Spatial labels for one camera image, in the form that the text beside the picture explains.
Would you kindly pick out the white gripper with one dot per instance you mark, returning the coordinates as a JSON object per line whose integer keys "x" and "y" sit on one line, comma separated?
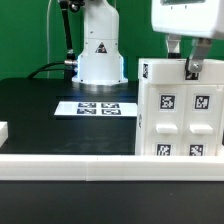
{"x": 194, "y": 18}

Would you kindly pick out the white cabinet door panel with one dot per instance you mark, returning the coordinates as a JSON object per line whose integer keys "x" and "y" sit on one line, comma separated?
{"x": 164, "y": 120}
{"x": 203, "y": 120}

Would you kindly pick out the white cabinet body box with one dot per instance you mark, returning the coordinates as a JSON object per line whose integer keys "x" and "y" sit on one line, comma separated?
{"x": 141, "y": 129}

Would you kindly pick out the small white box part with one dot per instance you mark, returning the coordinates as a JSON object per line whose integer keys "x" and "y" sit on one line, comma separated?
{"x": 172, "y": 72}

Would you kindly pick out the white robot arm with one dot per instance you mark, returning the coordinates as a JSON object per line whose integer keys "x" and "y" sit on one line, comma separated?
{"x": 100, "y": 62}

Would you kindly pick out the white marker base sheet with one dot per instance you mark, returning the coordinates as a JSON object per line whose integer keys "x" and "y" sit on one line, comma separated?
{"x": 100, "y": 109}

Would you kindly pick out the white block at left edge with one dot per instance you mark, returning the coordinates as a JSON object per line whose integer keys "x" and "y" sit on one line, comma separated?
{"x": 3, "y": 132}

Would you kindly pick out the white L-shaped frame fence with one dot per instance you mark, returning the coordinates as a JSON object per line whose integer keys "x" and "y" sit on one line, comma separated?
{"x": 110, "y": 168}

